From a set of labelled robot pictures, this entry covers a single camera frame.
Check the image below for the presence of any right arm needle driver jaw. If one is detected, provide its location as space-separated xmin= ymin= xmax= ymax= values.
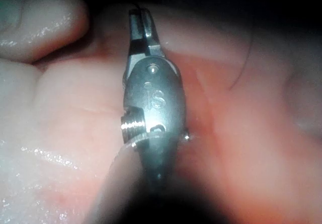
xmin=141 ymin=8 xmax=165 ymax=58
xmin=128 ymin=9 xmax=149 ymax=56

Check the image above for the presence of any right arm needle driver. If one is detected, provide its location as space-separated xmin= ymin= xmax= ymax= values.
xmin=120 ymin=55 xmax=191 ymax=148

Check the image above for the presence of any tissue pad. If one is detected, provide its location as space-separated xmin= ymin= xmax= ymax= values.
xmin=0 ymin=0 xmax=322 ymax=224

